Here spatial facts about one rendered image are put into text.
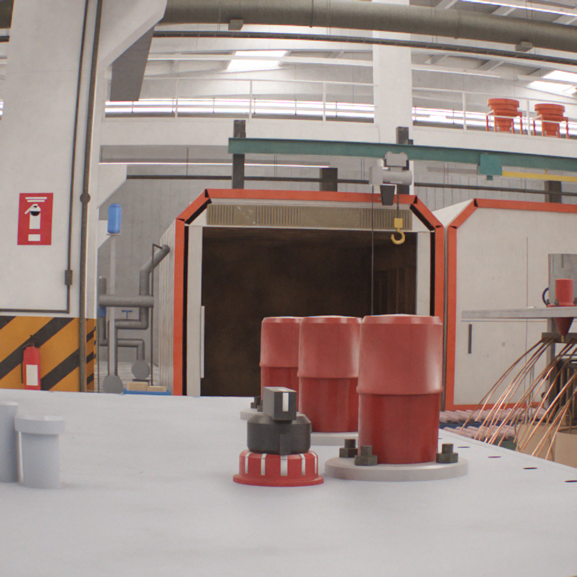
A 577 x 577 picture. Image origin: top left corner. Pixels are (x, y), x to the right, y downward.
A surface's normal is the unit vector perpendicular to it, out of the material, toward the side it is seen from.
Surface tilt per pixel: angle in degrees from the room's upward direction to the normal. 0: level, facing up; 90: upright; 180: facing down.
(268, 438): 90
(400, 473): 90
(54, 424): 90
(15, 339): 90
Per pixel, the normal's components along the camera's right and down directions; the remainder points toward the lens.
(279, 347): -0.29, -0.05
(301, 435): 0.67, -0.01
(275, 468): -0.07, -0.06
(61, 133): 0.14, -0.02
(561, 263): -0.62, -0.03
